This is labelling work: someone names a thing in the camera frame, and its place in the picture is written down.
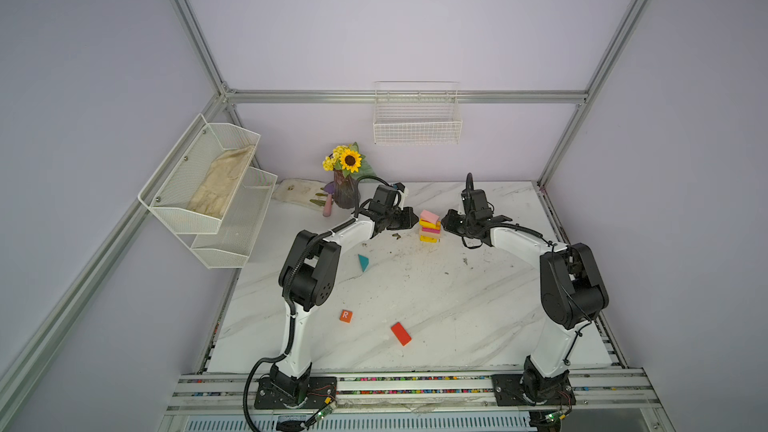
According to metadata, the pink wood block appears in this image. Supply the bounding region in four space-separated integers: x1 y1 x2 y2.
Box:
419 210 440 224

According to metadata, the yellow red striped block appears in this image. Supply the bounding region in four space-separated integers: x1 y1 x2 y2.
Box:
419 220 441 230

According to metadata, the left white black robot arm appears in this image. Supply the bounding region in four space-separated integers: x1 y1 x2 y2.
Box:
269 183 418 404

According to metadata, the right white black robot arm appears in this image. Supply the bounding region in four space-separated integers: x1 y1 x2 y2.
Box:
442 176 609 405

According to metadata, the teal triangular wood block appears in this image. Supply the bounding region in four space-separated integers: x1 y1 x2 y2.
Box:
358 255 370 272

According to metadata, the red wood block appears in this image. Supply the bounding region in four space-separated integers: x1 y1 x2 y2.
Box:
391 322 412 346

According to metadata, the dark purple glass vase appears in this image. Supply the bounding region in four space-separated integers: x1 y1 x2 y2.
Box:
332 170 360 210

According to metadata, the pink tube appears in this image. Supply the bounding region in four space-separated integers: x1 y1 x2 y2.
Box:
322 195 333 217

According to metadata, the sunflower bouquet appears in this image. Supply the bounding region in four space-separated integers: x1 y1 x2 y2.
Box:
322 142 375 180

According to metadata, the white cloth on table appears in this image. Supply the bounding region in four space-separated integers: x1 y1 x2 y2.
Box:
272 178 329 211

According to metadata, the orange letter cube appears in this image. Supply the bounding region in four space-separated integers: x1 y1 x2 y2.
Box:
340 310 353 323

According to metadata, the white lower mesh shelf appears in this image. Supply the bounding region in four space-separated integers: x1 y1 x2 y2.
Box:
191 167 277 269

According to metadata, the white mesh shelf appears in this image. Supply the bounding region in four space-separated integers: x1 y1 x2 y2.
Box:
138 115 260 235
191 167 277 269

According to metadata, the beige cloth in shelf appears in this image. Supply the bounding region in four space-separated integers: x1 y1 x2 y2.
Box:
187 145 255 219

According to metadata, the white upper mesh shelf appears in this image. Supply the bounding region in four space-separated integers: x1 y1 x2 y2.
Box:
138 115 260 235

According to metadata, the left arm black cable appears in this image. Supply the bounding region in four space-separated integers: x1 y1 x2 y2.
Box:
242 175 397 432

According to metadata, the white wire wall basket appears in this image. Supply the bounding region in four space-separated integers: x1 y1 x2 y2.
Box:
373 81 463 146

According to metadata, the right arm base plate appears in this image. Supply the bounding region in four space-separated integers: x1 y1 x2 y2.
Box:
491 371 576 406

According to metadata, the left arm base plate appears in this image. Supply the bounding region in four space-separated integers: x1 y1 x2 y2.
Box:
250 376 338 410

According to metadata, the aluminium front rail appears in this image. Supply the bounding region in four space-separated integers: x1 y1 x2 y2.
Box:
159 367 675 431

